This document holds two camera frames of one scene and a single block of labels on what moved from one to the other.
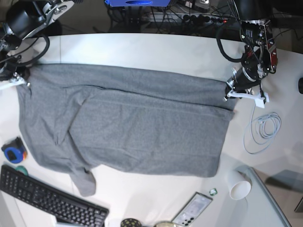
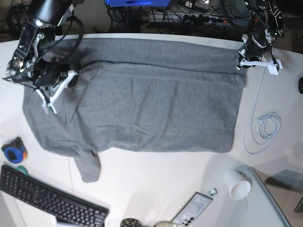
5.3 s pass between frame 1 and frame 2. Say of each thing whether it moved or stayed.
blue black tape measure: stayed
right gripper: moved
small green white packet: stayed
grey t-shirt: moved
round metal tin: stayed
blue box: stayed
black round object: stayed
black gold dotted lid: stayed
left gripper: moved
